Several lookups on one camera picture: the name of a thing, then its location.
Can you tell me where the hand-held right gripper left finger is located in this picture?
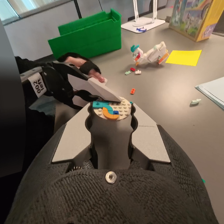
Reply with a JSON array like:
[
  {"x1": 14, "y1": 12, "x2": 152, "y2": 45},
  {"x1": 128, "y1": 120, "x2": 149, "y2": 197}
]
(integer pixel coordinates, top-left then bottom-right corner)
[{"x1": 52, "y1": 103, "x2": 98, "y2": 169}]

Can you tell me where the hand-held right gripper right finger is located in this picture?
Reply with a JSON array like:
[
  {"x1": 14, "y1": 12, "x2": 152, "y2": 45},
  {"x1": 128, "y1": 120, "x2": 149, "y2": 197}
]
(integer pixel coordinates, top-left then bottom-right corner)
[{"x1": 128, "y1": 103, "x2": 171, "y2": 169}]

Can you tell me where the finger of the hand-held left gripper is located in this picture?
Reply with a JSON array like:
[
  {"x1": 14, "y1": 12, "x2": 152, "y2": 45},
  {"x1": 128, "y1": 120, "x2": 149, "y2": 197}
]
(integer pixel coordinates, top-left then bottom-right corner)
[
  {"x1": 72, "y1": 91, "x2": 104, "y2": 108},
  {"x1": 67, "y1": 73, "x2": 123, "y2": 103}
]

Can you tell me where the round white lego plate assembly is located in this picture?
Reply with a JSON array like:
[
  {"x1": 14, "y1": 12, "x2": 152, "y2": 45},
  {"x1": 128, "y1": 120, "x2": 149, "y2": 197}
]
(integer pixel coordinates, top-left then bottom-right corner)
[{"x1": 92, "y1": 98, "x2": 133, "y2": 121}]

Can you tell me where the green plastic bin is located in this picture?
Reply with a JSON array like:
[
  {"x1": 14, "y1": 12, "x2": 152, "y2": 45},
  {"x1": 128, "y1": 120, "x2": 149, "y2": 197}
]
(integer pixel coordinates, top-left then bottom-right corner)
[{"x1": 48, "y1": 8, "x2": 122, "y2": 59}]

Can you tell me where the white lego animal model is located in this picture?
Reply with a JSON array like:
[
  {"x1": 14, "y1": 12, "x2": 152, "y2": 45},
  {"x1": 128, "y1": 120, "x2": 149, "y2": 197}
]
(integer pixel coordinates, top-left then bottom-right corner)
[{"x1": 130, "y1": 41, "x2": 170, "y2": 66}]

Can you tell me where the colourful lego set box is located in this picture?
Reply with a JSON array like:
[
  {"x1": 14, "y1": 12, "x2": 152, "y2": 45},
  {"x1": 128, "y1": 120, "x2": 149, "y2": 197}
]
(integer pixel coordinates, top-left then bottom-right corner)
[{"x1": 168, "y1": 0, "x2": 219, "y2": 42}]

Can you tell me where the person's left hand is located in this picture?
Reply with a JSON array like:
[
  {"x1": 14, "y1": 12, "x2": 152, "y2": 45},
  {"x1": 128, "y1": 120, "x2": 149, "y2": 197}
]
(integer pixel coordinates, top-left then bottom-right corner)
[{"x1": 57, "y1": 52, "x2": 106, "y2": 83}]

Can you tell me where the black pole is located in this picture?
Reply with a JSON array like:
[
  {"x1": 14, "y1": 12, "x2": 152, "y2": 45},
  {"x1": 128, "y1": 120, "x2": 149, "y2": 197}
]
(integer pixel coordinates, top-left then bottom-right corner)
[{"x1": 73, "y1": 0, "x2": 82, "y2": 19}]

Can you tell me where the window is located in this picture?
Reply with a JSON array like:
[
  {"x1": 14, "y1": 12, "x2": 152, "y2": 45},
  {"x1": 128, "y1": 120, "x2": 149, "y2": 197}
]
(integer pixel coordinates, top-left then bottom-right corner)
[{"x1": 0, "y1": 0, "x2": 75, "y2": 22}]

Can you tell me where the stack of white paper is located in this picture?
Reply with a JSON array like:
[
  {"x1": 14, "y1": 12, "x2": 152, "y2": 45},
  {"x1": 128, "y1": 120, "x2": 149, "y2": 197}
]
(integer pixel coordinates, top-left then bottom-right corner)
[{"x1": 195, "y1": 77, "x2": 224, "y2": 111}]

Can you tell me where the white stand with flat base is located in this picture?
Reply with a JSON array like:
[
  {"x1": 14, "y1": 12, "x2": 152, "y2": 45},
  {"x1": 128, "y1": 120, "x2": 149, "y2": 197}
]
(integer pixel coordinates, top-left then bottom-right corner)
[{"x1": 121, "y1": 0, "x2": 166, "y2": 33}]

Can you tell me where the yellow paper sheet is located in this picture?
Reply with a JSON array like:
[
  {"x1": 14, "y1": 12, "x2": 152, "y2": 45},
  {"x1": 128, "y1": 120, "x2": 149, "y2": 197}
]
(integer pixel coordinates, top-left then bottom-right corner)
[{"x1": 165, "y1": 50, "x2": 202, "y2": 67}]

